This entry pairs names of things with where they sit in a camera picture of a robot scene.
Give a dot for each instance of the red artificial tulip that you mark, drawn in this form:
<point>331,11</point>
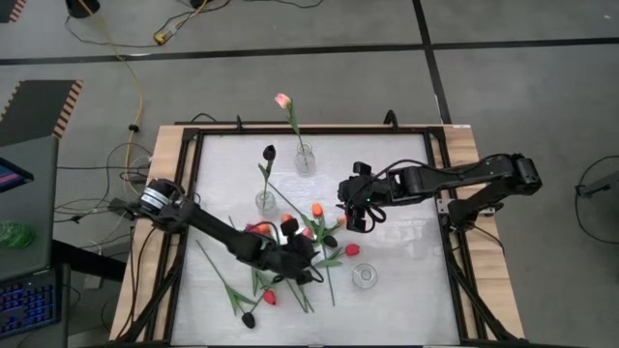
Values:
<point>249,227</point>
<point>270,297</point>
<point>352,250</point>

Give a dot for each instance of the green translucent plastic item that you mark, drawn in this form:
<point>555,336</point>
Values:
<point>14,234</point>

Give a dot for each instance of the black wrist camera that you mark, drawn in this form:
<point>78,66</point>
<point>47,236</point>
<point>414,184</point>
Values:
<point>289,226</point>
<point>362,168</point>

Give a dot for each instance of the grey stand leg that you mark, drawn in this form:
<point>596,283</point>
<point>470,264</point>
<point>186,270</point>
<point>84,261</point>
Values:
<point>597,186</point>

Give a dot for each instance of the black metal table frame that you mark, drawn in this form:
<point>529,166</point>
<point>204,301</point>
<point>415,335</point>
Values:
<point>314,131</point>

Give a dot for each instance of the clear ribbed glass jar vase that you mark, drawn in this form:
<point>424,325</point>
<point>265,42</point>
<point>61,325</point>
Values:
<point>265,203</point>

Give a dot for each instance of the black desk beam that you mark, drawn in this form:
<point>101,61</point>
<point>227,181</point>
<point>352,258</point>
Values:
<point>87,261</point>

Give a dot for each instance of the black mat with striped edge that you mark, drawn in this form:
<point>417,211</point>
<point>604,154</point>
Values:
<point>34,111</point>
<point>7,7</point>

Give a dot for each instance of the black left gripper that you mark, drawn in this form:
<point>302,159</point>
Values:
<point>290,261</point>

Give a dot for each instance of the clear bottle-shaped glass vase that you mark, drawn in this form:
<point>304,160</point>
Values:
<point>305,162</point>

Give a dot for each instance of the small tilted display screen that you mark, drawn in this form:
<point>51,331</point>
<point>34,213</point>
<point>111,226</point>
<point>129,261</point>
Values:
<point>12,176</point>

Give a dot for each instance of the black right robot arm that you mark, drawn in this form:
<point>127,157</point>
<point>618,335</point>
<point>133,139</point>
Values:
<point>459,174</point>

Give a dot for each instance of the black round floor object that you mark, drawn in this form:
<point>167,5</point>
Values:
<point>82,7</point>
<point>199,3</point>

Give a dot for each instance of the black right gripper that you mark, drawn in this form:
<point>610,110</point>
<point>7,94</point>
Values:
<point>360,193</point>

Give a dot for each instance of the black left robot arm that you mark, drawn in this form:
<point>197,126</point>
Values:
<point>217,232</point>

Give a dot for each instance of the clear diamond-cut glass vase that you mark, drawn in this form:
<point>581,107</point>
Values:
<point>364,276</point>

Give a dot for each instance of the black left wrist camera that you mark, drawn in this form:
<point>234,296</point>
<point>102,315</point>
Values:
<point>289,226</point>

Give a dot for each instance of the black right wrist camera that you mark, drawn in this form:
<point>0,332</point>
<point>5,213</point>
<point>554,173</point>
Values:
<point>362,168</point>

